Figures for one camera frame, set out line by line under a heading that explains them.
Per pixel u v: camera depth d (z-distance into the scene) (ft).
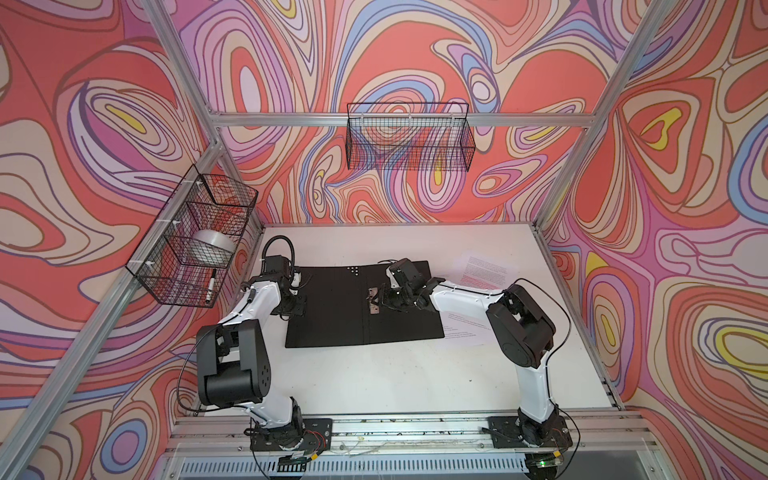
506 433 2.40
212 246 2.31
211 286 2.38
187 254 2.35
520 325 1.77
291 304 2.56
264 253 2.46
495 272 3.44
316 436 2.39
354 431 2.47
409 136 3.16
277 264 2.32
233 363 1.48
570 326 1.72
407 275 2.46
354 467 2.31
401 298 2.63
